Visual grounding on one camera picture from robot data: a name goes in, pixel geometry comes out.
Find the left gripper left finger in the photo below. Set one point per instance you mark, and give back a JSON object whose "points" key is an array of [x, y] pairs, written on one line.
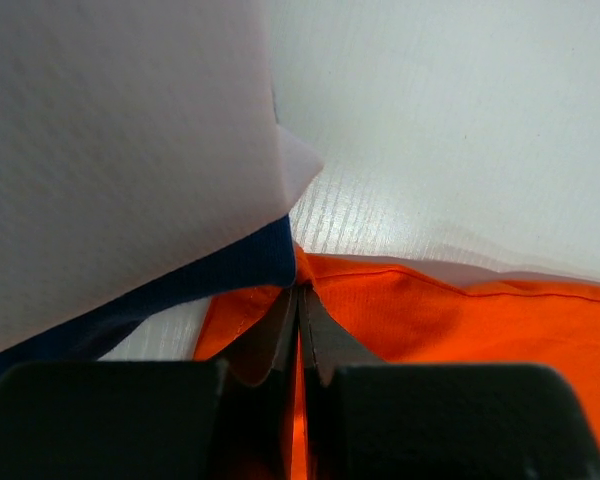
{"points": [[229, 417]]}

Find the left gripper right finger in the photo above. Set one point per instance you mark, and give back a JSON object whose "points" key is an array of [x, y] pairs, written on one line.
{"points": [[369, 419]]}

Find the orange t-shirt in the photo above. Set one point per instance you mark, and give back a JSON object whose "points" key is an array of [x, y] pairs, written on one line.
{"points": [[406, 317]]}

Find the blue folded t-shirt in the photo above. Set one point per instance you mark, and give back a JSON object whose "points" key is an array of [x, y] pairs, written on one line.
{"points": [[265, 257]]}

